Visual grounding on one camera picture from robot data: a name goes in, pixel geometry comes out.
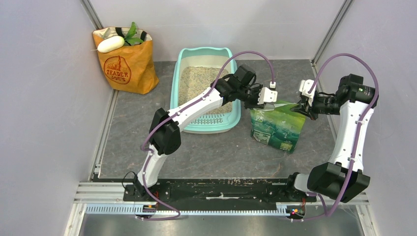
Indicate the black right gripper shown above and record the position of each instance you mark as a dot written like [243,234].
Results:
[307,110]

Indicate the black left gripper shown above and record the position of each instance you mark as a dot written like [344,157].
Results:
[254,104]

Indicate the green litter bag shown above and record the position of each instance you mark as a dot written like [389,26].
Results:
[277,125]

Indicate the teal plastic litter box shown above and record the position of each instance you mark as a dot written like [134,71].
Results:
[221,119]

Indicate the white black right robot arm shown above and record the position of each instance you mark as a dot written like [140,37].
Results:
[352,102]

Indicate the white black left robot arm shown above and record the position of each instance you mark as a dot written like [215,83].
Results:
[166,127]

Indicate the beige cat litter pellets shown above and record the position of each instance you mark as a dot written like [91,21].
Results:
[195,80]

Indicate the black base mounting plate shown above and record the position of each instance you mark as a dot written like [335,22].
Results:
[220,194]

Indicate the orange Trader Joe's paper bag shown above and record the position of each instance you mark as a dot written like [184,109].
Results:
[131,68]

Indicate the green leafy vegetable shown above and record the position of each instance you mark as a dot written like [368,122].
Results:
[131,39]

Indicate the white daikon radish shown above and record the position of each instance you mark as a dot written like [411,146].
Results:
[110,44]

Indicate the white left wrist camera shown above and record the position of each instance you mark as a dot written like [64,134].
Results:
[268,94]

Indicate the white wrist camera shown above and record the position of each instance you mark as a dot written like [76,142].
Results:
[307,88]
[268,94]

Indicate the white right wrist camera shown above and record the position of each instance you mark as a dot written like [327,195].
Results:
[307,88]

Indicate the aluminium rail frame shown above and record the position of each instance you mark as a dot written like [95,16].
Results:
[99,209]

